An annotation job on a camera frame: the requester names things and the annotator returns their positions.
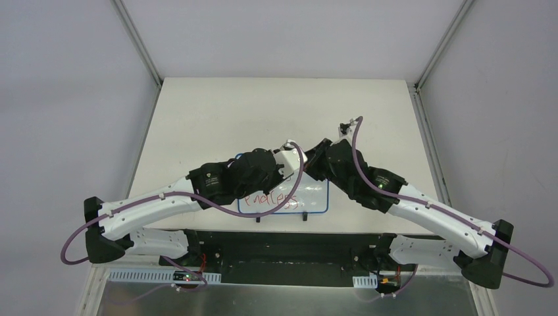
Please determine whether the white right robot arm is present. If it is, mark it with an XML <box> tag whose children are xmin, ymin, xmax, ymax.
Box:
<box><xmin>305</xmin><ymin>124</ymin><xmax>514</xmax><ymax>290</ymax></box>

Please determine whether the right white cable duct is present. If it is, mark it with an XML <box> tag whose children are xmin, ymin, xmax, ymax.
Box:
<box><xmin>352</xmin><ymin>275</ymin><xmax>378</xmax><ymax>289</ymax></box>

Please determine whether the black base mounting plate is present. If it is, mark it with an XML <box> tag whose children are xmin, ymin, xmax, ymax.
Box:
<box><xmin>174</xmin><ymin>229</ymin><xmax>415</xmax><ymax>287</ymax></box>

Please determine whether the blue framed whiteboard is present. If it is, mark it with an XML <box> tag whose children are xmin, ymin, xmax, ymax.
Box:
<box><xmin>236</xmin><ymin>174</ymin><xmax>330</xmax><ymax>221</ymax></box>

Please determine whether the white cable duct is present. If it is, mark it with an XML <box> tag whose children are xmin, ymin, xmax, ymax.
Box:
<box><xmin>352</xmin><ymin>275</ymin><xmax>378</xmax><ymax>289</ymax></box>
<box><xmin>108</xmin><ymin>268</ymin><xmax>222</xmax><ymax>285</ymax></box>

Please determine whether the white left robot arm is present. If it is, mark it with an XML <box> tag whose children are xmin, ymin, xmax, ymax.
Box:
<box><xmin>84</xmin><ymin>142</ymin><xmax>307</xmax><ymax>267</ymax></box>

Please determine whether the left white cable duct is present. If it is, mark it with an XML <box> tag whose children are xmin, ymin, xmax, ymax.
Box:
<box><xmin>108</xmin><ymin>268</ymin><xmax>222</xmax><ymax>285</ymax></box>

